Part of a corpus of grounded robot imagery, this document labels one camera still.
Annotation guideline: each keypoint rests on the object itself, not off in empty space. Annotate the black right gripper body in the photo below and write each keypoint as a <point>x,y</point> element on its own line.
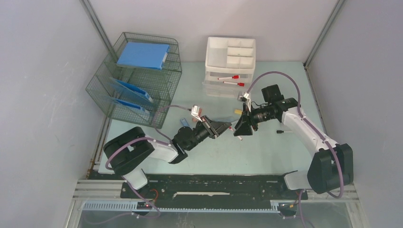
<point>261,114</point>

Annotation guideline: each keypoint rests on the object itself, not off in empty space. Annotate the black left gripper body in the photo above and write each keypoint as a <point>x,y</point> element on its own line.
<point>206,129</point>

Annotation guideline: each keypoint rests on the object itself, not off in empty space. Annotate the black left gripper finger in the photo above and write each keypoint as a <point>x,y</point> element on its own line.
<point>220,128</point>
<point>212,123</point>

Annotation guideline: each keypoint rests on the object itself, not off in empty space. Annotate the white plastic drawer organizer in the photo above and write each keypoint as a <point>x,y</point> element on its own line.
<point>229,57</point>

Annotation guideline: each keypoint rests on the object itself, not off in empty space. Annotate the blue folder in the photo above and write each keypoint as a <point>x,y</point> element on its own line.
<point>132,107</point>
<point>145,55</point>
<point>130,89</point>

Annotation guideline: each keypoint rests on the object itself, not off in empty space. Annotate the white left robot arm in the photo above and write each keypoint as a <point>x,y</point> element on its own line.
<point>126,152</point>

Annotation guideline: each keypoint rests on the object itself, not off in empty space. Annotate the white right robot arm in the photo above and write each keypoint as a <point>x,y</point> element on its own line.
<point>332,163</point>

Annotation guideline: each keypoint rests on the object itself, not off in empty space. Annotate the blue transparent correction tape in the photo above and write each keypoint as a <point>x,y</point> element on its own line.
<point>184,122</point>

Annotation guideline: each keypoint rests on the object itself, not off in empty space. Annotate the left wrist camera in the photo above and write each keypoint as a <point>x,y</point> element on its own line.
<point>195,113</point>

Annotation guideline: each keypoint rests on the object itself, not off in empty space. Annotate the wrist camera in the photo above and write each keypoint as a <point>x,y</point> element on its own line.
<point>195,113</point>
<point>244,97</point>

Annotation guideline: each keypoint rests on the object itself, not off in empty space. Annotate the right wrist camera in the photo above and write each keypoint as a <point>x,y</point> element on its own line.
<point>244,97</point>

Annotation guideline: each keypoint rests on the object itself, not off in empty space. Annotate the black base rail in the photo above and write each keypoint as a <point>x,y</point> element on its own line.
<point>200,193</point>

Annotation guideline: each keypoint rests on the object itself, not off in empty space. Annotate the green wire mesh rack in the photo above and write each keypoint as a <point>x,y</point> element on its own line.
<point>160,84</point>

